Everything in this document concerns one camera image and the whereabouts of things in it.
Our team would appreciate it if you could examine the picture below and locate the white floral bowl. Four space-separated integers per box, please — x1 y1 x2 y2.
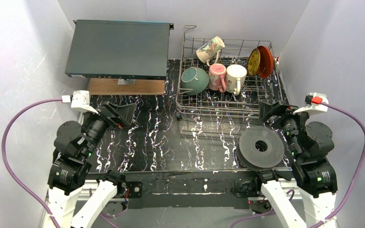
180 67 210 95

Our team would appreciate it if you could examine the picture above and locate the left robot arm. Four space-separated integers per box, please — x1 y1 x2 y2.
41 102 136 228

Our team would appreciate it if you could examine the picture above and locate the pink interior mug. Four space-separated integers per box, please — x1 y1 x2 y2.
208 63 227 93

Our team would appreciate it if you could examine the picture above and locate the grey perforated filament spool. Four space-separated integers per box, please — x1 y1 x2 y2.
237 126 285 171

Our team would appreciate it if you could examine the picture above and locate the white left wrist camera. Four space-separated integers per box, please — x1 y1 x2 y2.
61 90 98 114

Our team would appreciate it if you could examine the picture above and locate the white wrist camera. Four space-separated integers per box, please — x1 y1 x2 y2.
293 92 329 116
61 90 98 114

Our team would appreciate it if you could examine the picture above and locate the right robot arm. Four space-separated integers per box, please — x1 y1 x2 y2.
259 96 337 228

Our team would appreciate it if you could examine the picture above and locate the aluminium frame rail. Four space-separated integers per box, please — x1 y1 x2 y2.
42 179 336 228

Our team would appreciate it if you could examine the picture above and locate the dark grey rack-mount box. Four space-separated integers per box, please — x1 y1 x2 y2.
65 19 174 80

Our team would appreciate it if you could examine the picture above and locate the green interior mug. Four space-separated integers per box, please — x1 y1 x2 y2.
225 64 247 96

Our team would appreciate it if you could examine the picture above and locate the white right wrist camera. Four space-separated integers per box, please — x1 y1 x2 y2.
293 92 329 116

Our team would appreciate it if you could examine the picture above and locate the metal wire dish rack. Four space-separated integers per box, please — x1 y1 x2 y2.
176 25 287 119

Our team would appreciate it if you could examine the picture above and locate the red plate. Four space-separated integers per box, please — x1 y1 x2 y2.
257 46 274 79

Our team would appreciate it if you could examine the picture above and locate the wooden board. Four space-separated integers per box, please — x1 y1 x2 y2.
88 78 165 95

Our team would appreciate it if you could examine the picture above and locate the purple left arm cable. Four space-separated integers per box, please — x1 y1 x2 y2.
1 98 130 228

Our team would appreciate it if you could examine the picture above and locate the yellow patterned plate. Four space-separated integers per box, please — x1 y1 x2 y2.
247 48 260 76

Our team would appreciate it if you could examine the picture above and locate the cream seahorse mug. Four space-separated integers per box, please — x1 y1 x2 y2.
196 36 225 67

